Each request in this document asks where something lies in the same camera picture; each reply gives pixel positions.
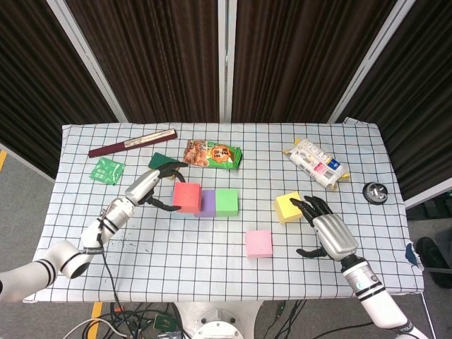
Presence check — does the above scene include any green sachet packet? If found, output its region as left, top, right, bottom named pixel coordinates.
left=90, top=157, right=126, bottom=186

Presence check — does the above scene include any green and yellow sponge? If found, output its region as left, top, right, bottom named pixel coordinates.
left=147, top=152, right=182, bottom=177

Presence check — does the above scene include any light blue foam cube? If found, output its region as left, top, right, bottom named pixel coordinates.
left=170, top=190, right=196, bottom=219

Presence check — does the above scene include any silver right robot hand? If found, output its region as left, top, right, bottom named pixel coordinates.
left=289, top=196, right=359, bottom=263

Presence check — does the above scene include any purple foam cube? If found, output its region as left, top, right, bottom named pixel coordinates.
left=194, top=189, right=218, bottom=218

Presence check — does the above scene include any white plastic noodle package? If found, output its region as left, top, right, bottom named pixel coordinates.
left=282, top=137, right=351, bottom=192

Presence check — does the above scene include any pink foam cube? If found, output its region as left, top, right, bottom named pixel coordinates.
left=245, top=230, right=273, bottom=258

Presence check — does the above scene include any red foam cube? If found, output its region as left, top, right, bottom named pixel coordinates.
left=172, top=182, right=203, bottom=214

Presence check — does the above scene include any green circuit board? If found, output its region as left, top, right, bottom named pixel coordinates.
left=153, top=313, right=177, bottom=331

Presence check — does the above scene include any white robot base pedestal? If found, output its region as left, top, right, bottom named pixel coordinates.
left=174, top=302, right=264, bottom=339

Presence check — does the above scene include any orange green snack bag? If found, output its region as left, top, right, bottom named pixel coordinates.
left=182, top=139, right=244, bottom=171

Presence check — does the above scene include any dark red folded fan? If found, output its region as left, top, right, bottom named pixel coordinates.
left=88, top=129, right=178, bottom=159

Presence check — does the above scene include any white floor cable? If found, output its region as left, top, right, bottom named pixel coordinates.
left=65, top=317, right=128, bottom=339

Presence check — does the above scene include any green foam cube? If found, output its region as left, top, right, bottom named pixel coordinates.
left=215, top=189, right=240, bottom=218

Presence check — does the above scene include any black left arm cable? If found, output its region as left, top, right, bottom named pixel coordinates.
left=93, top=218, right=121, bottom=305

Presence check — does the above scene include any dark brown curtain panel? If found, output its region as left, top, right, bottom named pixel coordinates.
left=231, top=0, right=398, bottom=124
left=65, top=0, right=227, bottom=124
left=0, top=0, right=119, bottom=179
left=338, top=0, right=452, bottom=201

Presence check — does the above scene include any white partition post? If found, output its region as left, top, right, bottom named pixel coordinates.
left=45, top=0, right=128, bottom=123
left=328, top=0, right=417, bottom=123
left=217, top=0, right=237, bottom=124

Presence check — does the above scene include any yellow foam cube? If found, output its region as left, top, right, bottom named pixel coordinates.
left=275, top=191, right=305, bottom=224

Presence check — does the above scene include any cable with green clip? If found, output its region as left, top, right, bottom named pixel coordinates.
left=270, top=299, right=310, bottom=339

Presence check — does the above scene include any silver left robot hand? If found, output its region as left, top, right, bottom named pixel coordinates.
left=124, top=161, right=190, bottom=212

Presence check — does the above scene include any white partition base rail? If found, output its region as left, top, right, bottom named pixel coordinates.
left=404, top=176, right=452, bottom=210
left=0, top=142, right=56, bottom=184

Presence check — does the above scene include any black bulky floor object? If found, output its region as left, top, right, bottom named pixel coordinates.
left=415, top=237, right=452, bottom=287

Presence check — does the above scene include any black floor cable bundle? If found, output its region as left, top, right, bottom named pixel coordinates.
left=102, top=302, right=188, bottom=339

